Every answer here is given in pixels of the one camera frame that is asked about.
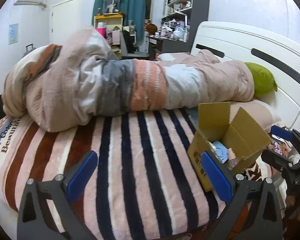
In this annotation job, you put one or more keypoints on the clear foundation bottle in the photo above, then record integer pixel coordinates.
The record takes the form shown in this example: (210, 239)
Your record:
(232, 159)

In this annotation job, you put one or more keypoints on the brown cardboard box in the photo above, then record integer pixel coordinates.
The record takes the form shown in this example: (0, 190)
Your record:
(242, 134)

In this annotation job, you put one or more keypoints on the light blue square device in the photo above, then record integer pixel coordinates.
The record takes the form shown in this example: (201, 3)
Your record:
(221, 151)

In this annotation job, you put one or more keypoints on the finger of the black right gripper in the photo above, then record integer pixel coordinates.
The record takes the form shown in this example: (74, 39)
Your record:
(281, 133)

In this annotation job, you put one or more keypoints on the rolled striped duvet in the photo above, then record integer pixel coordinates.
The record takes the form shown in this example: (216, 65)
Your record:
(63, 86)

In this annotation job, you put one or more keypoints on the grey desk chair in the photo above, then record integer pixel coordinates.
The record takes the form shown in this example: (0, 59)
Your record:
(128, 50)

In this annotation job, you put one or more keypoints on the yellow cabinet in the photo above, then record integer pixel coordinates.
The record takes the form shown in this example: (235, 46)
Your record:
(111, 21)

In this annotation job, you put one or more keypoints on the green plush cushion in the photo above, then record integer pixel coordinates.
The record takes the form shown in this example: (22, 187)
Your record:
(264, 81)

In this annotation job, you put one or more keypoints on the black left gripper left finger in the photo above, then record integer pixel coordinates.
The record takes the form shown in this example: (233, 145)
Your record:
(35, 220)

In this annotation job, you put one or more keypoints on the white bed headboard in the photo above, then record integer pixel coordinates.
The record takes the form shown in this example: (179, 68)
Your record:
(281, 55)

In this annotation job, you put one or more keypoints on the cluttered dark desk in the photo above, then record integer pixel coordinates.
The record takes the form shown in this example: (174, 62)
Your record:
(169, 38)

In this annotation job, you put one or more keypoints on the pink ribbed pillow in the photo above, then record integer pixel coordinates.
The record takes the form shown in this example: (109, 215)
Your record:
(261, 112)

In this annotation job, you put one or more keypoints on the blue wall poster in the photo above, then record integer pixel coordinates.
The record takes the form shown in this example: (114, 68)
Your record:
(13, 33)

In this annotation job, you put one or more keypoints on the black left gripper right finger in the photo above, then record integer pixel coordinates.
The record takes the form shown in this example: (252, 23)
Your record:
(264, 219)

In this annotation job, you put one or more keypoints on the cluttered wall shelf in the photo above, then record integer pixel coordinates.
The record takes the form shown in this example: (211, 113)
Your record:
(178, 10)

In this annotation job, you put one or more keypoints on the striped fleece blanket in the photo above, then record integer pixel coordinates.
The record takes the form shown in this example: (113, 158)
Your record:
(144, 186)

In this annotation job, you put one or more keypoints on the white door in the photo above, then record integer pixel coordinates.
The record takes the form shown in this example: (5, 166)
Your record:
(64, 20)

